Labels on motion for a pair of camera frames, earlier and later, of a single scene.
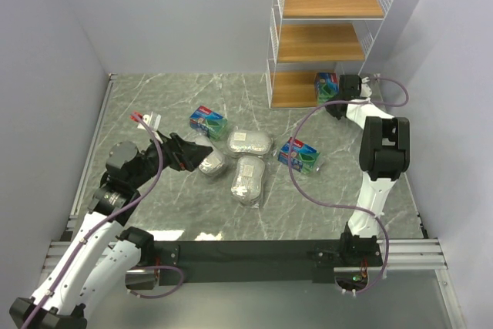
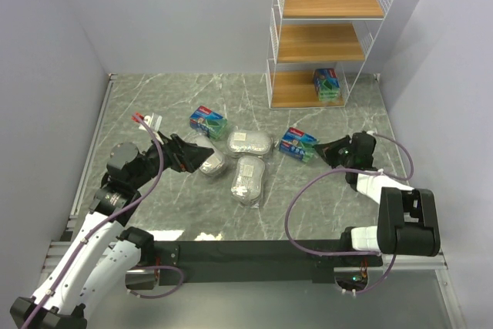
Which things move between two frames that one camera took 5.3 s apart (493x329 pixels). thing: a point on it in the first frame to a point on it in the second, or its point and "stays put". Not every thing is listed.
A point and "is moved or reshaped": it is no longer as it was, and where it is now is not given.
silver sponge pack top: (243, 142) stays put
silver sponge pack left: (213, 164) stays put
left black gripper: (172, 150) stays put
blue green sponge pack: (209, 122) stays put
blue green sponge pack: (303, 156) is moved or reshaped
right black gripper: (347, 88) to (343, 152)
